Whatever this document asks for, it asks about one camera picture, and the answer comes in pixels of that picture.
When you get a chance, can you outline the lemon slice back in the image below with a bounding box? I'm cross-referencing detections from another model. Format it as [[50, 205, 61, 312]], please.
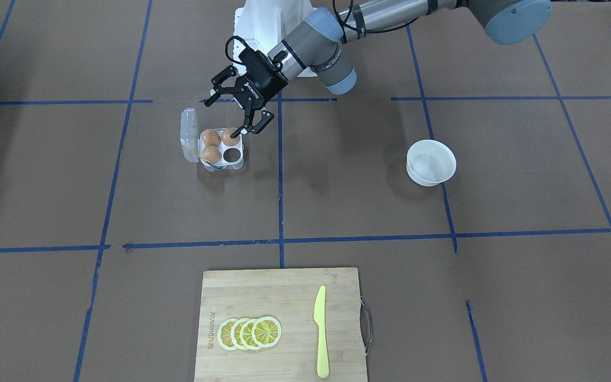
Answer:
[[251, 315, 282, 349]]

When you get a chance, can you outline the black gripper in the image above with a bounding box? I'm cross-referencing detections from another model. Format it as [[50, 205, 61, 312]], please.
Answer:
[[204, 49, 289, 137]]

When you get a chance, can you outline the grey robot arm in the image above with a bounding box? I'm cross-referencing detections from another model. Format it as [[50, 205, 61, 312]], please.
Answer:
[[204, 1, 552, 138]]

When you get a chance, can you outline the lemon slice front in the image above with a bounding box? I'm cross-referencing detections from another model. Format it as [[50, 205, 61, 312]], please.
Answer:
[[217, 318, 239, 351]]

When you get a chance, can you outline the clear plastic egg carton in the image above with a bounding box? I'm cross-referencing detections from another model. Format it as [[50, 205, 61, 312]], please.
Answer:
[[180, 108, 245, 172]]

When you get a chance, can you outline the yellow plastic knife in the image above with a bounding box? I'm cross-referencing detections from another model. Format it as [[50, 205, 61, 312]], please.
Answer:
[[313, 285, 330, 379]]

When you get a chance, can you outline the bamboo cutting board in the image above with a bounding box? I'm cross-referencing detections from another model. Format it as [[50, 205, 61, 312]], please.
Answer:
[[192, 267, 368, 381]]

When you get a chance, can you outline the brown egg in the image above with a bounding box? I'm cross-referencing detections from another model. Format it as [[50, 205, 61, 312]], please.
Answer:
[[200, 129, 222, 147], [202, 145, 223, 164], [221, 128, 241, 146]]

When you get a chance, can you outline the blue tape strip lengthwise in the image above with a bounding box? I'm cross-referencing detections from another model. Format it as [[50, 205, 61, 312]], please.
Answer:
[[277, 92, 285, 268], [405, 24, 458, 254]]

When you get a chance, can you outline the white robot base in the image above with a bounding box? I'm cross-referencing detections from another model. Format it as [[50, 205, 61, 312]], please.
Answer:
[[233, 1, 315, 57]]

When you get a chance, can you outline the white bowl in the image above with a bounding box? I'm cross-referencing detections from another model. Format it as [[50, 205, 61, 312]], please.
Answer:
[[406, 140, 457, 187]]

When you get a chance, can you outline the brown egg in carton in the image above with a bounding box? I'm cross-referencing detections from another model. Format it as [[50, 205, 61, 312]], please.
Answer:
[[202, 145, 223, 164], [200, 129, 222, 147]]

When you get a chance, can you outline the lemon slice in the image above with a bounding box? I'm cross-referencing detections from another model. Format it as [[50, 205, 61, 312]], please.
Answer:
[[230, 317, 250, 350], [251, 315, 282, 349], [217, 318, 239, 351], [243, 318, 261, 350]]

